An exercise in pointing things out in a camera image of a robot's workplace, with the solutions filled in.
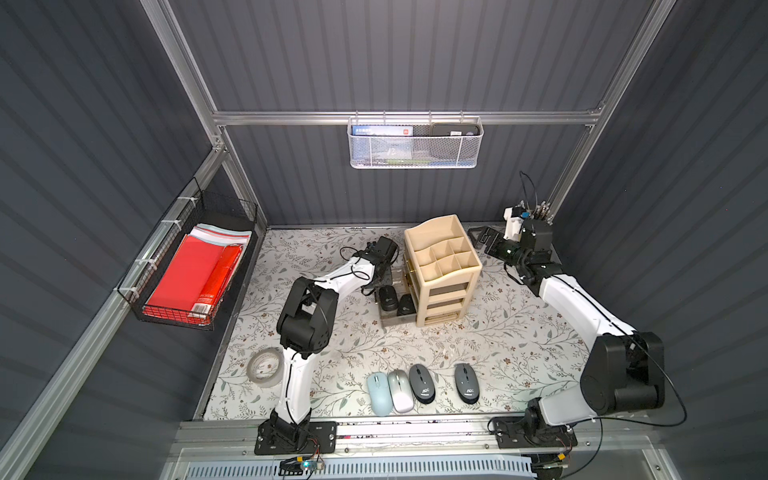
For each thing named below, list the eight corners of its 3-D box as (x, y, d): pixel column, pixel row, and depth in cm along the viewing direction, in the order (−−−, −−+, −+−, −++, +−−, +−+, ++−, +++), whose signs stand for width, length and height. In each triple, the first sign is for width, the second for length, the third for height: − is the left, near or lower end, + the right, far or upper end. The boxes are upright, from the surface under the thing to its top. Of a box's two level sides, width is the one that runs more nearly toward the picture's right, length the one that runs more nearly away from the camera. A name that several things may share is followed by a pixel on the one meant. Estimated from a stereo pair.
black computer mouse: (417, 406, 80) (418, 404, 78) (406, 370, 86) (406, 367, 84) (438, 400, 81) (439, 397, 79) (425, 364, 87) (426, 361, 85)
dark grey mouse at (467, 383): (458, 404, 80) (460, 401, 78) (453, 367, 87) (454, 363, 84) (479, 404, 80) (482, 401, 78) (473, 367, 87) (475, 363, 84)
